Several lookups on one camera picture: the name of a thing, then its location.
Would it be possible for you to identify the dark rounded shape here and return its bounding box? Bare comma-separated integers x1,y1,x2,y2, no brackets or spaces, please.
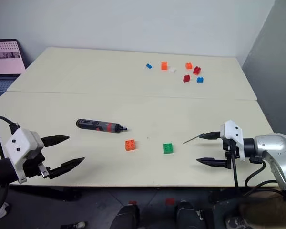
109,204,141,229
174,200,205,229

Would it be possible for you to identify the open laptop with pink screen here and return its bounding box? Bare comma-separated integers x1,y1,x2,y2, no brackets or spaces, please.
0,39,27,107

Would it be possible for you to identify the brown rounded object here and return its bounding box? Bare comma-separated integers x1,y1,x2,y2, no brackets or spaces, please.
238,189,286,229

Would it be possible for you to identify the grey red electric screwdriver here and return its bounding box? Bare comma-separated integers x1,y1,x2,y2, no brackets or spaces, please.
75,118,128,135

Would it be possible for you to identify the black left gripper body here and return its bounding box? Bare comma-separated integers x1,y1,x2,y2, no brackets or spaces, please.
23,149,53,180

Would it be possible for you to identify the green four-stud toy brick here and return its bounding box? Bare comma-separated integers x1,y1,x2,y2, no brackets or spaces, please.
163,142,174,155

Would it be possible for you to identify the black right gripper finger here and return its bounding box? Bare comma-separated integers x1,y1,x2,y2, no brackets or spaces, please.
196,157,230,169
198,131,222,140

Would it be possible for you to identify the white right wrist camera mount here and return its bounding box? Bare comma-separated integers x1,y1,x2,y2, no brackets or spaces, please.
220,120,245,161

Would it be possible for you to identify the orange four-stud toy brick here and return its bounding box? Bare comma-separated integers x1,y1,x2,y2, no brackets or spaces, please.
124,139,138,152

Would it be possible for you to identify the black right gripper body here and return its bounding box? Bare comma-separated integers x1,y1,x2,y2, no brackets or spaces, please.
221,138,240,170

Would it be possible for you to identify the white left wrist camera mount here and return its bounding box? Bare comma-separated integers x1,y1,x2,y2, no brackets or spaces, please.
4,128,45,184

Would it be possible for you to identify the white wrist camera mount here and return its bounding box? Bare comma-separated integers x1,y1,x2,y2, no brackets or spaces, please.
4,128,45,184
220,120,245,161

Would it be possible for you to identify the thin metal screwdriver bit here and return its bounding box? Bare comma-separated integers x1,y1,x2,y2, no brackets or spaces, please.
183,135,201,145

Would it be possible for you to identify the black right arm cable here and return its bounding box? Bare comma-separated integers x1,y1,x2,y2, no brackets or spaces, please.
243,157,284,197

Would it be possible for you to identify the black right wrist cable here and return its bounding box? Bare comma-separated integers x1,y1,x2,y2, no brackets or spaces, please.
230,141,240,189

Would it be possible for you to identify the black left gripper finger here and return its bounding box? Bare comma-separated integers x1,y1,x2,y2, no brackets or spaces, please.
40,135,71,147
48,157,86,180

